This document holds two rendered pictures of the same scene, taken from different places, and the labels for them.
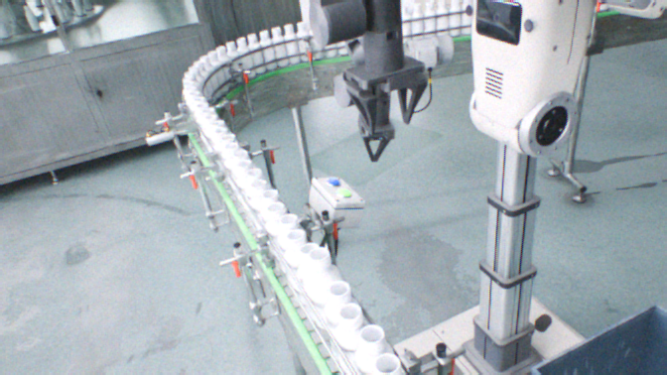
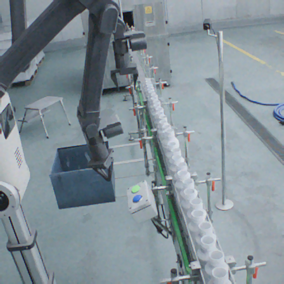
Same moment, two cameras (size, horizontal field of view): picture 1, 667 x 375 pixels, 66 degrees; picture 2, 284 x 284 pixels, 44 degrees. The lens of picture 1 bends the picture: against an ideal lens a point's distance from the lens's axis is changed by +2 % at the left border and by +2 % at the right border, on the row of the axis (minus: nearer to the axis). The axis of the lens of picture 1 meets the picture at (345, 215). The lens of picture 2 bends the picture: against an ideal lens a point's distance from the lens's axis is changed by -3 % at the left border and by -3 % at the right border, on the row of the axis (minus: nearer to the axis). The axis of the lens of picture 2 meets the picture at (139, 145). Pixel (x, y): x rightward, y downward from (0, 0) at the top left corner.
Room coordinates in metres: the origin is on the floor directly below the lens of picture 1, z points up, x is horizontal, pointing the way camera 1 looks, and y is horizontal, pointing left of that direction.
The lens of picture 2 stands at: (2.01, 0.39, 1.81)
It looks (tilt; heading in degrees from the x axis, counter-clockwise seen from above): 26 degrees down; 200
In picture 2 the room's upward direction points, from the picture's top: 8 degrees counter-clockwise
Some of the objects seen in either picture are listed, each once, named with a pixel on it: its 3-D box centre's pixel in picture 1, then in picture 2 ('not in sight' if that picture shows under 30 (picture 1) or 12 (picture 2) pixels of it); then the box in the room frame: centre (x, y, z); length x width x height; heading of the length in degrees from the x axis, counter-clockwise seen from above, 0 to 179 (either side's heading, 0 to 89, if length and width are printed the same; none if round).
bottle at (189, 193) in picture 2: (261, 200); (190, 212); (1.08, 0.20, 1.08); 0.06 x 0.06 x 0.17
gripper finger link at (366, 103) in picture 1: (376, 103); (129, 78); (0.73, -0.07, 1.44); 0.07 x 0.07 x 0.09; 21
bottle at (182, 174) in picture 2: (277, 223); (184, 192); (0.97, 0.16, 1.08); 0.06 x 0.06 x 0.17
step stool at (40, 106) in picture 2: not in sight; (41, 115); (-1.93, -2.40, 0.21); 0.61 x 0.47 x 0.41; 74
